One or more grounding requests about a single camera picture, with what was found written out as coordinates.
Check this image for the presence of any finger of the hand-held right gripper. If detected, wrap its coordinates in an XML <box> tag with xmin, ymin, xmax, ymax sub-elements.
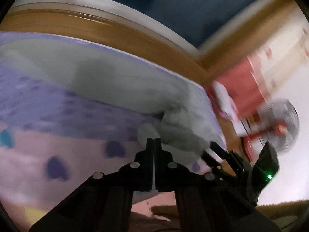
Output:
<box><xmin>201</xmin><ymin>151</ymin><xmax>226</xmax><ymax>176</ymax></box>
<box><xmin>210</xmin><ymin>141</ymin><xmax>244</xmax><ymax>173</ymax></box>

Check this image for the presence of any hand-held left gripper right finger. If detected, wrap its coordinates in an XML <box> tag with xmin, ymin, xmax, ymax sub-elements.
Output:
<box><xmin>154</xmin><ymin>138</ymin><xmax>282</xmax><ymax>232</ymax></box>

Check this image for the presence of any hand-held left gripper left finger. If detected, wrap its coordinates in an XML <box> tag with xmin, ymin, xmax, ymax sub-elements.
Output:
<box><xmin>29</xmin><ymin>138</ymin><xmax>154</xmax><ymax>232</ymax></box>

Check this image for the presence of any grey fleece cloth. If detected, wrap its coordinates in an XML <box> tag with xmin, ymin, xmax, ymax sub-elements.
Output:
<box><xmin>0</xmin><ymin>39</ymin><xmax>227</xmax><ymax>165</ymax></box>

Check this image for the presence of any pink folded cloth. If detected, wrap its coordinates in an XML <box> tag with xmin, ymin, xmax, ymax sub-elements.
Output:
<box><xmin>217</xmin><ymin>101</ymin><xmax>239</xmax><ymax>122</ymax></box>

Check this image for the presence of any stack of folded cloths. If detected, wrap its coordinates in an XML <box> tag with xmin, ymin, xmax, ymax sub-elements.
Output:
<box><xmin>212</xmin><ymin>81</ymin><xmax>239</xmax><ymax>121</ymax></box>

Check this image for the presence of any standing fan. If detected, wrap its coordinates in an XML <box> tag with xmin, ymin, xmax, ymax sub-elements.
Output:
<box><xmin>244</xmin><ymin>98</ymin><xmax>300</xmax><ymax>155</ymax></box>

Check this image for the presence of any coral curtain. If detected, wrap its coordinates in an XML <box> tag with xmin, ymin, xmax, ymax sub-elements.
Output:
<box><xmin>212</xmin><ymin>29</ymin><xmax>273</xmax><ymax>119</ymax></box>

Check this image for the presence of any purple dotted bed sheet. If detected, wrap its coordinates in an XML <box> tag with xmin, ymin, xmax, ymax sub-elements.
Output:
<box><xmin>0</xmin><ymin>30</ymin><xmax>227</xmax><ymax>223</ymax></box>

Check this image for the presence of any wooden window sill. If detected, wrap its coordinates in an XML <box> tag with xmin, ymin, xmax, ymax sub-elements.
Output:
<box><xmin>0</xmin><ymin>0</ymin><xmax>309</xmax><ymax>150</ymax></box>

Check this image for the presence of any window with white frame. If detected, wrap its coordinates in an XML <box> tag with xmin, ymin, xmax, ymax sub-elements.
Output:
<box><xmin>10</xmin><ymin>0</ymin><xmax>280</xmax><ymax>51</ymax></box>

